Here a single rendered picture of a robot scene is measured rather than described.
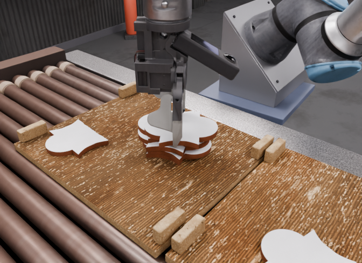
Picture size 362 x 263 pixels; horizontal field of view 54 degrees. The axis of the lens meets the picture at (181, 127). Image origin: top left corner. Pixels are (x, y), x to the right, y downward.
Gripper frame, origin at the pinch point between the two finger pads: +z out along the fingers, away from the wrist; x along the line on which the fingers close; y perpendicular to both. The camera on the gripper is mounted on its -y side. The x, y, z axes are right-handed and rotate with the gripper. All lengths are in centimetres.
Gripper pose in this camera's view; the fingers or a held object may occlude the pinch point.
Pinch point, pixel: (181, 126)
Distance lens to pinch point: 65.8
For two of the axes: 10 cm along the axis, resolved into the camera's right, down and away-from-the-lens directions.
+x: -0.6, 5.3, -8.5
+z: 0.0, 8.5, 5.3
